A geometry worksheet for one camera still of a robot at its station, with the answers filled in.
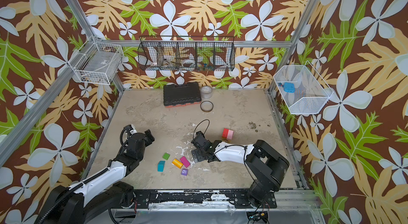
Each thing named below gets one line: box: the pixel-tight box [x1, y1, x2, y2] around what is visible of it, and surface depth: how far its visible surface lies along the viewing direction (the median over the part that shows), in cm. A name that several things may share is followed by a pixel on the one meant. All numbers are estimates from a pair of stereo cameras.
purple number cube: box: [180, 168, 189, 177], surface depth 84 cm
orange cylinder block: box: [172, 158, 184, 169], surface depth 86 cm
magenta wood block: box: [180, 156, 191, 168], surface depth 87 cm
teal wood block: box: [157, 160, 166, 172], surface depth 86 cm
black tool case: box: [163, 81, 202, 108], surface depth 113 cm
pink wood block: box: [226, 129, 234, 140], surface depth 94 cm
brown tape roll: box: [200, 100, 214, 113], surface depth 113 cm
